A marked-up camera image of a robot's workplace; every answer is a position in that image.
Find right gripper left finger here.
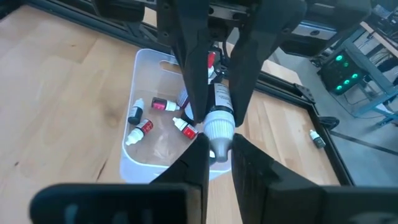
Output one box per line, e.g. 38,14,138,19
150,133,211,224

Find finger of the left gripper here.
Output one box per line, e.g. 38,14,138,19
156,6,210,124
228,6,308,128

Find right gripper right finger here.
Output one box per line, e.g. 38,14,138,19
231,133,326,224

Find large red food coloring bottle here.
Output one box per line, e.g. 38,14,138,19
206,50,218,85

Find small dropper bottle white cap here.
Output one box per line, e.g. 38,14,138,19
172,116,199,141
124,118,154,146
308,129,326,149

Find large black food coloring bottle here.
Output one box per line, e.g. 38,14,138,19
203,82,236,164

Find small dark red dropper bottle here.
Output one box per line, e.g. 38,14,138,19
150,96,181,112

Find small black dropper bottle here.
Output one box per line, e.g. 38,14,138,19
127,98,146,126

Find clear plastic bin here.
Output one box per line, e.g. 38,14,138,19
119,48,233,184

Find black computer green lights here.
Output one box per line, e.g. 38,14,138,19
320,46,373,96

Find black coiled cable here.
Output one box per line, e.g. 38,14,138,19
318,116,341,131

